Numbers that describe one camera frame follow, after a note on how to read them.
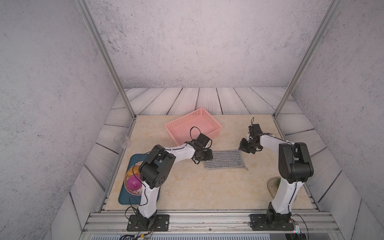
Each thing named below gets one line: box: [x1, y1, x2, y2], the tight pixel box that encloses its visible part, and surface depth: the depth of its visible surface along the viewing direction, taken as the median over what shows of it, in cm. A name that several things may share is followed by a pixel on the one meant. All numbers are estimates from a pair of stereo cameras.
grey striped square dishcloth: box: [203, 149, 249, 171], surface depth 96 cm
